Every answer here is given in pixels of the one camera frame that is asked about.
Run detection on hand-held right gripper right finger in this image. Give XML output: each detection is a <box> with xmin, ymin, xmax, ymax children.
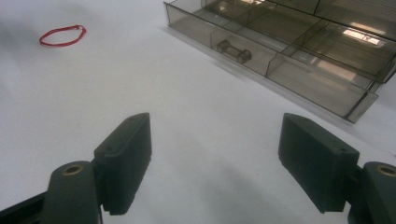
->
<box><xmin>277</xmin><ymin>113</ymin><xmax>361</xmax><ymax>215</ymax></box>

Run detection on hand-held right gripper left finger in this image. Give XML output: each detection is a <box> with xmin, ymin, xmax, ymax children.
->
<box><xmin>92</xmin><ymin>112</ymin><xmax>153</xmax><ymax>217</ymax></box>

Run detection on smoky transparent compartment organizer box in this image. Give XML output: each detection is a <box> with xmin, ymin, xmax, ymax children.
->
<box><xmin>163</xmin><ymin>0</ymin><xmax>396</xmax><ymax>124</ymax></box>

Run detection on small dark metal part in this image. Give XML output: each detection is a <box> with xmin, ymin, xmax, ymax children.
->
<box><xmin>216</xmin><ymin>39</ymin><xmax>252</xmax><ymax>65</ymax></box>

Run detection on red string bracelet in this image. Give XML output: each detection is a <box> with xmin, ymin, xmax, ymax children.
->
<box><xmin>38</xmin><ymin>24</ymin><xmax>88</xmax><ymax>48</ymax></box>

